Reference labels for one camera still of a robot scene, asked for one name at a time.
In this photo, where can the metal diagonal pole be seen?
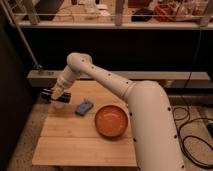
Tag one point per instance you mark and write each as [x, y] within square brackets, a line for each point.
[37, 65]

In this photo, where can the blue eraser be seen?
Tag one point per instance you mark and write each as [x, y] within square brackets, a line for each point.
[83, 108]

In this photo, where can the wooden board table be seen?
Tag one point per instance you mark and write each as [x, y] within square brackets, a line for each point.
[68, 139]

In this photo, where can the red crate on shelf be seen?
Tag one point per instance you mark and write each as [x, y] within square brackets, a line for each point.
[165, 12]

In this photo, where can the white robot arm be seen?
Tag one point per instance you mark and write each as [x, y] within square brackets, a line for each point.
[156, 145]

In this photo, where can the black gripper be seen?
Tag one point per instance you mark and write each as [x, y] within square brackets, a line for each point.
[50, 95]

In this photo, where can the orange ceramic bowl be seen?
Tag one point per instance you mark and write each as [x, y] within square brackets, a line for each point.
[111, 121]

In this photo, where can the black box on shelf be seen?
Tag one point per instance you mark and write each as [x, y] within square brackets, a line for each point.
[142, 15]

